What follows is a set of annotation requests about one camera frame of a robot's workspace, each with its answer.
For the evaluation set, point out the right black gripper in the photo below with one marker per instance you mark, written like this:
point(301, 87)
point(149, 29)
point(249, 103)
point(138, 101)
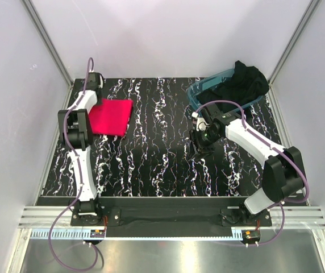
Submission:
point(196, 145)

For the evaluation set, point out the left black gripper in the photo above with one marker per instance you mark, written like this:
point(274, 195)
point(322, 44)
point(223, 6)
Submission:
point(99, 103)

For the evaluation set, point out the pink red t shirt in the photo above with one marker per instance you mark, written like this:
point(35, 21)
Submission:
point(111, 117)

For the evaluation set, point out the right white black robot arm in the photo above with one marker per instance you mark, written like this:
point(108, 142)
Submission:
point(283, 172)

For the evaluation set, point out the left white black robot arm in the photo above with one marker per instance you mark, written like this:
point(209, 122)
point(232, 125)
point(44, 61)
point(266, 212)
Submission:
point(76, 134)

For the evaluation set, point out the teal transparent plastic bin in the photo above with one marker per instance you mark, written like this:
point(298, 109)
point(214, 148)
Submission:
point(210, 82)

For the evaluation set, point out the black t shirt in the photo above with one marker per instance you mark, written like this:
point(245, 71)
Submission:
point(244, 86)

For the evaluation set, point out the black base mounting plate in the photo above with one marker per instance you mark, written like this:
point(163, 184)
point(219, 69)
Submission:
point(170, 213)

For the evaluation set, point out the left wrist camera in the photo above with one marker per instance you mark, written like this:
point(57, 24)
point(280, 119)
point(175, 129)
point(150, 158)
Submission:
point(95, 81)

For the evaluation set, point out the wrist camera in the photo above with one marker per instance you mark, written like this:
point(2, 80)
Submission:
point(207, 114)
point(95, 81)

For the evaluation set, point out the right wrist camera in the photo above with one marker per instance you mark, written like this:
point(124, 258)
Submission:
point(207, 114)

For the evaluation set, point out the left aluminium frame post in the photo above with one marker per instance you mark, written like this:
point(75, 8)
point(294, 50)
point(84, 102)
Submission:
point(42, 31)

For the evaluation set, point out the aluminium frame post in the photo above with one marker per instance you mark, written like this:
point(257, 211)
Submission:
point(42, 31)
point(302, 24)

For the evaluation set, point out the aluminium front rail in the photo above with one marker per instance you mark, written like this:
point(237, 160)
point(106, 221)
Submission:
point(293, 217)

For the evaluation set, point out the white slotted cable duct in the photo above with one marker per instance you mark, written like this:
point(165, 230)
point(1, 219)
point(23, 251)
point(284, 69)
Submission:
point(224, 234)

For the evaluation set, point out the right aluminium frame post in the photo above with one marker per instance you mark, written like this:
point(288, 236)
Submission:
point(302, 24)

